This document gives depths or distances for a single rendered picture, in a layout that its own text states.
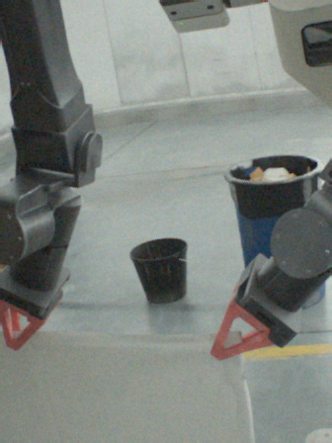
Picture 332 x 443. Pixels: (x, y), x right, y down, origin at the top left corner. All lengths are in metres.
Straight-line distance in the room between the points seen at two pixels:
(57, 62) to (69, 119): 0.06
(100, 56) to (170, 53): 1.03
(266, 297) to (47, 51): 0.30
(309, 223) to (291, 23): 0.46
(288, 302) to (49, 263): 0.25
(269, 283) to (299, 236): 0.10
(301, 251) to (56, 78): 0.27
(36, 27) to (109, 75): 8.59
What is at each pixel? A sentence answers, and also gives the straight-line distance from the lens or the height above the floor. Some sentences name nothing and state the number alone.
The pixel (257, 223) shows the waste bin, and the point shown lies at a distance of 2.86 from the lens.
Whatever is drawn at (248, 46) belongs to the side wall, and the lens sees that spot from 8.66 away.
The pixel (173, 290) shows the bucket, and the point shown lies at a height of 0.07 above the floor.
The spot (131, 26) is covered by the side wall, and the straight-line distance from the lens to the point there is 8.98.
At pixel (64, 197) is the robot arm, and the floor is 1.23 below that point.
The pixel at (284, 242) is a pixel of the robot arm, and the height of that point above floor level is 1.21.
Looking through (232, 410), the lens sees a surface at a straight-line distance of 0.71.
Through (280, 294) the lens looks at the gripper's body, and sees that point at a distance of 0.60.
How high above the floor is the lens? 1.39
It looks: 18 degrees down
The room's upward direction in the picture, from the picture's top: 10 degrees counter-clockwise
